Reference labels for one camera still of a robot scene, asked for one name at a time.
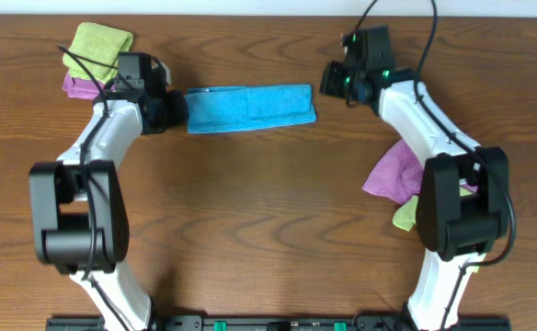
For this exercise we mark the blue microfiber cloth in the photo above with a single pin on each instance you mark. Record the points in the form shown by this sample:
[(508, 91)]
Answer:
[(219, 109)]

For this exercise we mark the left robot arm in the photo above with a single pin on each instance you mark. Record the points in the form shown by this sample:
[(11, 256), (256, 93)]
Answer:
[(80, 224)]

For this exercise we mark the crumpled green cloth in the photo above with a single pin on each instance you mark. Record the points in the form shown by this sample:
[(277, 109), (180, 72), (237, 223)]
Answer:
[(405, 217)]

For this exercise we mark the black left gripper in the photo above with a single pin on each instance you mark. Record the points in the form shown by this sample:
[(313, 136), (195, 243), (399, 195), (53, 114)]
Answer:
[(177, 108)]

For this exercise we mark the folded purple cloth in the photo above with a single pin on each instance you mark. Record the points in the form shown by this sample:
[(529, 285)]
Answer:
[(79, 88)]

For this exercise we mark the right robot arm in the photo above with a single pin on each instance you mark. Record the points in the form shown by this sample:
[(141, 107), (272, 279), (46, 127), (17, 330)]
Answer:
[(464, 214)]

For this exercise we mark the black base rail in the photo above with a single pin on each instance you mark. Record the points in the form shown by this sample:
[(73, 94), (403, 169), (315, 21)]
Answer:
[(198, 323)]

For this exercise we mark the folded green cloth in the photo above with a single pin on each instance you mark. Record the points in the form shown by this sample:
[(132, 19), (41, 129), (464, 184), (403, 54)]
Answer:
[(97, 47)]

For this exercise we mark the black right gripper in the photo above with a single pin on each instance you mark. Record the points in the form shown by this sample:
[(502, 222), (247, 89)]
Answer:
[(335, 79)]

